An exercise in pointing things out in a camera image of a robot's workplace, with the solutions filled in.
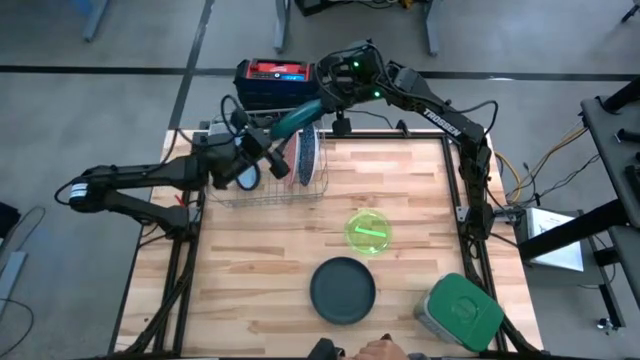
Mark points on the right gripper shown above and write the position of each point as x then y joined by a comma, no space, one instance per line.
345,90

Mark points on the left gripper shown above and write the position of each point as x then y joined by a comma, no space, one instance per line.
225,160

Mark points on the light blue geometric plate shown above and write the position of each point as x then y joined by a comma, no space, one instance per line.
247,177

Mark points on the dark blue floral plate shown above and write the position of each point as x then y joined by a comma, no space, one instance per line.
309,155

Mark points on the dark green plate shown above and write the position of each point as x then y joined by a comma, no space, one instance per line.
342,290
297,120

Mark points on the green utensil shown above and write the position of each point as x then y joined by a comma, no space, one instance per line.
370,232

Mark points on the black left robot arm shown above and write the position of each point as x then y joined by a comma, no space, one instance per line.
150,172

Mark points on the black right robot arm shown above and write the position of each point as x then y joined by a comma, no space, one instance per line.
450,125

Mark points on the red black power station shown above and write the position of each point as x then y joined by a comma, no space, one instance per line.
277,75

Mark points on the black rounded object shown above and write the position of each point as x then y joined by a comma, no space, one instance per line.
325,350

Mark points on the grey desk leg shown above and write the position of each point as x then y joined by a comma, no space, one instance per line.
95,20

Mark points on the person's hand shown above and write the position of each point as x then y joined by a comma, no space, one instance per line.
375,350

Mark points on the green lidded container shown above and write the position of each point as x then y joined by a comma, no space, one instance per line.
460,310

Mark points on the white paper booklet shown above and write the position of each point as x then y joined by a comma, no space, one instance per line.
555,240

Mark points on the black computer case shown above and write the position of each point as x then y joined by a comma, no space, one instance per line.
7,217

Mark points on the black side table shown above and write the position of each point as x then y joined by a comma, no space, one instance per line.
610,150

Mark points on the black chair leg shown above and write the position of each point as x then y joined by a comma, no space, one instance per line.
632,10

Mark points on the black aluminium rig frame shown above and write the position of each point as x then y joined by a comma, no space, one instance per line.
430,135

